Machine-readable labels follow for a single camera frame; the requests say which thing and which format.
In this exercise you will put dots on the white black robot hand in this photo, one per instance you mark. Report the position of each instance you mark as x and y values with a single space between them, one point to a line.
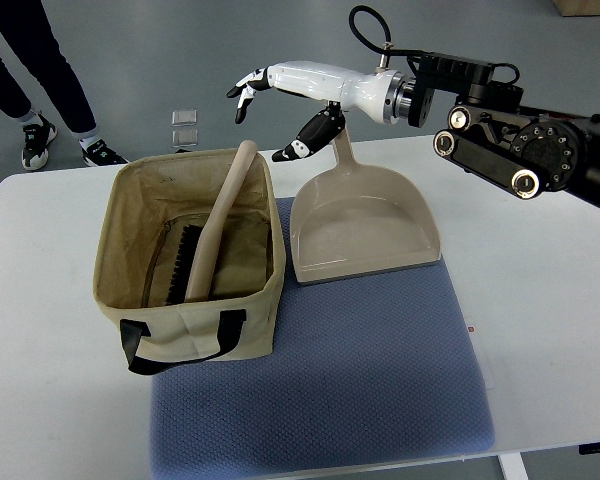
378 95

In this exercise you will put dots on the beige hand brush black bristles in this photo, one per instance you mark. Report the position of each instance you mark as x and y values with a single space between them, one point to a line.
199 246

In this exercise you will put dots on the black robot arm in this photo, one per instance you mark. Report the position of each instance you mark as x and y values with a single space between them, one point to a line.
522 150

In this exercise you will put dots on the beige plastic dustpan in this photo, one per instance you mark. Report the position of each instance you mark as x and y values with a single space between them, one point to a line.
356 219

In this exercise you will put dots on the upper clear floor tile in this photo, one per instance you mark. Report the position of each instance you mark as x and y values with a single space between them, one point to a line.
184 117

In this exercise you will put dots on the blue textured mat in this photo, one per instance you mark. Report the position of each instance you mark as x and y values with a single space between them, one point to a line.
366 370

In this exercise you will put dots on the person in dark trousers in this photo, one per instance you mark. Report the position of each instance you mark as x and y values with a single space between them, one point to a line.
25 27

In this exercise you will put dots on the white table leg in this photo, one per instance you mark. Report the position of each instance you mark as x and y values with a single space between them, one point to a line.
512 466

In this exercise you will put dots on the black table control panel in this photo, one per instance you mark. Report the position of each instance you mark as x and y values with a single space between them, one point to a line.
589 448

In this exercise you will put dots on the beige fabric bag black handles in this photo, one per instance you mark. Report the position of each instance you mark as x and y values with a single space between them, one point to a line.
150 202

